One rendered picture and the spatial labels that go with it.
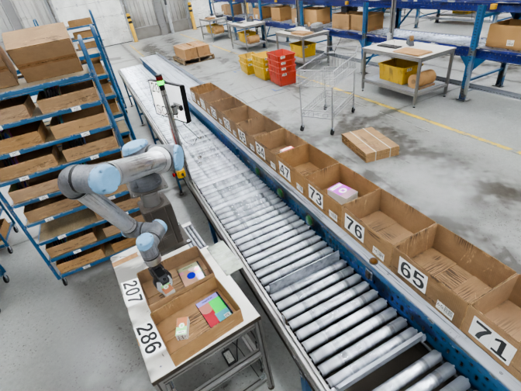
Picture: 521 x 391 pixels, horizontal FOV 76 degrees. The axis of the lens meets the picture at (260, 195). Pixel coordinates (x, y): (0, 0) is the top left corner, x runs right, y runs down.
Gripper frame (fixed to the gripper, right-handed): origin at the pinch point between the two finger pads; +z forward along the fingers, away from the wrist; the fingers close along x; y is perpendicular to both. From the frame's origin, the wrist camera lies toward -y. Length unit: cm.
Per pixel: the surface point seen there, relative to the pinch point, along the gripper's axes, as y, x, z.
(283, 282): -45, -49, 2
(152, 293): 5.7, 7.2, 2.9
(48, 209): 152, 30, -1
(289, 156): 23, -126, -21
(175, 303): -16.2, 2.2, -2.9
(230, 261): -8.4, -39.2, 3.7
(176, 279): 4.2, -8.0, 3.0
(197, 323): -31.0, -0.6, 2.8
